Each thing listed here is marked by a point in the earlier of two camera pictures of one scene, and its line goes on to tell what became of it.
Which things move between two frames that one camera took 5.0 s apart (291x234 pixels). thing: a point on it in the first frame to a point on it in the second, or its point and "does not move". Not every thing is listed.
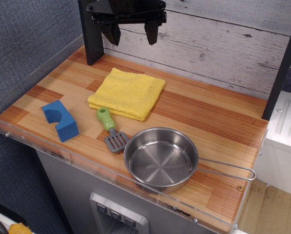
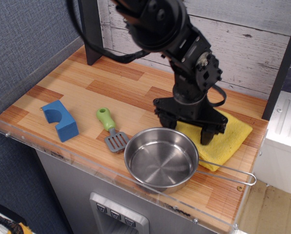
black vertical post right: (280, 79) does not move
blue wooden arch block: (57, 112) does not move
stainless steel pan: (164, 160) does not move
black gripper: (109, 13) to (194, 109)
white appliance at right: (279, 164) does not move
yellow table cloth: (127, 93) to (224, 143)
